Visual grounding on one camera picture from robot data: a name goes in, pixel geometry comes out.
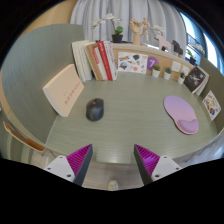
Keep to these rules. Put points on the grey curtain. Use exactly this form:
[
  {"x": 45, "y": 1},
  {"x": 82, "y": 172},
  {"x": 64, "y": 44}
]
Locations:
[{"x": 133, "y": 10}]

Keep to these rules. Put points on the white books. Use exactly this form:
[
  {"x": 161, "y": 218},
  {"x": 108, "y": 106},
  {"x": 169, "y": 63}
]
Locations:
[{"x": 80, "y": 60}]

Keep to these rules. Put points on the beige hardcover book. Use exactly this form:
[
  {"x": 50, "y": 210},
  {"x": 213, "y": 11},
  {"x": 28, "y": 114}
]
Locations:
[{"x": 63, "y": 90}]

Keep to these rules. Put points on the black computer mouse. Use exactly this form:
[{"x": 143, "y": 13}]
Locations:
[{"x": 95, "y": 110}]

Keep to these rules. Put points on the black cover book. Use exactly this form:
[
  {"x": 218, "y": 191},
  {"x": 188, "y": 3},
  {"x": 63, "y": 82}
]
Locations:
[{"x": 194, "y": 79}]

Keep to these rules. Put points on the dark-framed window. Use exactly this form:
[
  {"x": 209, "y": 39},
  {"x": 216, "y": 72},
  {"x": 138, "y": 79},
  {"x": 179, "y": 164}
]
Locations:
[{"x": 210, "y": 43}]

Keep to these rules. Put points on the white wall socket plate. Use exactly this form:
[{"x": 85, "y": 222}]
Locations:
[{"x": 176, "y": 66}]

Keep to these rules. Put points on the white orchid in black pot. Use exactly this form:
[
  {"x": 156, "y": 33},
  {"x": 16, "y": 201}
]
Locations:
[
  {"x": 192, "y": 60},
  {"x": 117, "y": 38}
]

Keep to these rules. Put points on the white wall switch plate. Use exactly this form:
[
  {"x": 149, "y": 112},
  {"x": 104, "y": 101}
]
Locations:
[{"x": 185, "y": 70}]

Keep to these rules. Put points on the red-spined picture-cover book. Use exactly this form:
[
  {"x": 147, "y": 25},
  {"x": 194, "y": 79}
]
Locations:
[{"x": 106, "y": 60}]

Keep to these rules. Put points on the black horse figure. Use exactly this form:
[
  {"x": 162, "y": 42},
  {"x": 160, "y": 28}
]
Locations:
[{"x": 177, "y": 47}]

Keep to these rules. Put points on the wooden artist mannequin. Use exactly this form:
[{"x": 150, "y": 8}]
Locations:
[{"x": 145, "y": 28}]

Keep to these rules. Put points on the wooden hand model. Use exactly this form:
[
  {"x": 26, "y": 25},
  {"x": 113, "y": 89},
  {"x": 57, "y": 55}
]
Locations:
[{"x": 136, "y": 31}]

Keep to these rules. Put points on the wooden back shelf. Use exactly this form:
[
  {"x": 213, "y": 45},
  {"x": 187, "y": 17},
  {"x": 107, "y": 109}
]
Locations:
[{"x": 140, "y": 49}]

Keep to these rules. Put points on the purple round mouse pad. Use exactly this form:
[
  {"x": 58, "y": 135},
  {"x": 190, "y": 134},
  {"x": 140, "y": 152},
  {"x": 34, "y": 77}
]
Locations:
[{"x": 178, "y": 111}]

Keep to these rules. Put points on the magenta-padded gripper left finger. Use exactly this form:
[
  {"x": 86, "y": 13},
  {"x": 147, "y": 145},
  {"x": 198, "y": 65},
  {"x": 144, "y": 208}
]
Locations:
[{"x": 60, "y": 166}]

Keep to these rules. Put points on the brown book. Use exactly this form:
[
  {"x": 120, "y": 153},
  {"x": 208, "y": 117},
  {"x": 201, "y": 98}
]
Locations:
[{"x": 91, "y": 61}]

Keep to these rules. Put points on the purple round number sign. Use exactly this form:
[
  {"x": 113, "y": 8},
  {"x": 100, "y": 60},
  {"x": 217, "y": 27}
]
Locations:
[{"x": 152, "y": 62}]

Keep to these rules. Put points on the pink horse figure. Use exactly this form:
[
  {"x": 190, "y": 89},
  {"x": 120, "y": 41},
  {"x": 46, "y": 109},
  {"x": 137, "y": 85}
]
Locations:
[{"x": 164, "y": 42}]

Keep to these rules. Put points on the green desk partition panel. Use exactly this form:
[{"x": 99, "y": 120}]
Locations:
[
  {"x": 213, "y": 80},
  {"x": 33, "y": 56}
]

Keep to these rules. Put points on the small plant in white pot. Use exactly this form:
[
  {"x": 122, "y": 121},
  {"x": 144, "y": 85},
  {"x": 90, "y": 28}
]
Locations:
[
  {"x": 167, "y": 75},
  {"x": 181, "y": 80},
  {"x": 156, "y": 73}
]

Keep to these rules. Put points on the white sticker sheet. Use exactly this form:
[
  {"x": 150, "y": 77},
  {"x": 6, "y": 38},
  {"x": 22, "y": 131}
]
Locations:
[{"x": 132, "y": 62}]

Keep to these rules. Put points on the colourful sticker card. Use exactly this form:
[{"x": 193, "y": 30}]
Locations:
[{"x": 211, "y": 105}]

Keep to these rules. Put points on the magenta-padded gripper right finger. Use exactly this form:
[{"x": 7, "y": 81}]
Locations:
[{"x": 165, "y": 166}]

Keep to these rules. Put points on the white book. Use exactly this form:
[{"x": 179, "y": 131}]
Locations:
[{"x": 205, "y": 85}]

